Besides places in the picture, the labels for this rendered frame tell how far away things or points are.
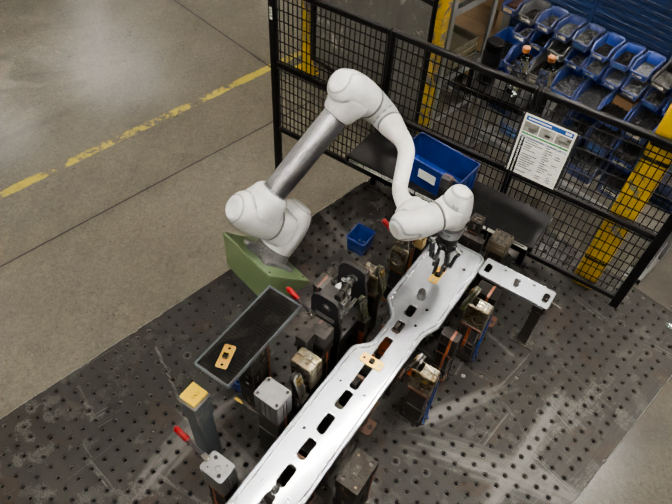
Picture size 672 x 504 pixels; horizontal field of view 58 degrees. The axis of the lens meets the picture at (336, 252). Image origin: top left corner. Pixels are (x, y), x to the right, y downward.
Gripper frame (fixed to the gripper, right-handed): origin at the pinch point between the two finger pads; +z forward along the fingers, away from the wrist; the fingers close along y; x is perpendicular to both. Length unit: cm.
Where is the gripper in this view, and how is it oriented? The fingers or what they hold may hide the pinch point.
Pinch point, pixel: (438, 268)
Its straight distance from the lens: 232.2
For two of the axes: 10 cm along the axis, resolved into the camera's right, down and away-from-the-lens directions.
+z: -0.5, 6.3, 7.7
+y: 8.2, 4.7, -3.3
